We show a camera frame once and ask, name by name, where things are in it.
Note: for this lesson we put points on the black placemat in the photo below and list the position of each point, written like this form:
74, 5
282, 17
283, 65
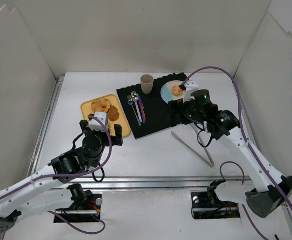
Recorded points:
156, 110

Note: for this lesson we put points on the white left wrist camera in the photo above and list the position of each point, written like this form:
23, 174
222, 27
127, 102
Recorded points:
98, 121

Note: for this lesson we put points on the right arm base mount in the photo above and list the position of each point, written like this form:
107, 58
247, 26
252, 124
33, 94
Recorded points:
206, 205

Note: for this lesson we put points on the silver spoon pink handle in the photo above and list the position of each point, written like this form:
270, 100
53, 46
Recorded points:
135, 99

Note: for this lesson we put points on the brown glazed pastry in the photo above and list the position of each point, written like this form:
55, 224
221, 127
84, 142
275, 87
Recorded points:
113, 113

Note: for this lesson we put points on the small round bread roll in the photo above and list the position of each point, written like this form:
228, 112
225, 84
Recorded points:
176, 91

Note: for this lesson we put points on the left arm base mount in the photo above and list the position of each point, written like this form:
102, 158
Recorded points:
84, 207

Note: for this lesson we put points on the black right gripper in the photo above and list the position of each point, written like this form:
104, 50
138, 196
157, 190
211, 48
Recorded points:
174, 113

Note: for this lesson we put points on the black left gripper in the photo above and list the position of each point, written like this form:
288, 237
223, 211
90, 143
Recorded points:
118, 133

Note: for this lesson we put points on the yellow serving tray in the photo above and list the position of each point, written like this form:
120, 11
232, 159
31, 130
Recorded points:
86, 110

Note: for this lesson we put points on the iridescent fork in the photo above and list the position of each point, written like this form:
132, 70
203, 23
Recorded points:
130, 101

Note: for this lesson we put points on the beige cup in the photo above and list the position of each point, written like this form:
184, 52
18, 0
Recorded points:
146, 83

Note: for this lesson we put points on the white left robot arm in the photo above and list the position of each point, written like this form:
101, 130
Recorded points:
33, 196

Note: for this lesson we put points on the stainless steel tongs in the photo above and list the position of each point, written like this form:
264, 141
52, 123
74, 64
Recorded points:
207, 160

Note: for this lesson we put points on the white and blue plate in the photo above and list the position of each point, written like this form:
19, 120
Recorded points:
167, 94

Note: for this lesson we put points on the bagel with orange patches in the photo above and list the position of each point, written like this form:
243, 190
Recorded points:
100, 105

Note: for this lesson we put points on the iridescent knife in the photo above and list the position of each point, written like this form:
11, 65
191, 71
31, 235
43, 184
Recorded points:
142, 109

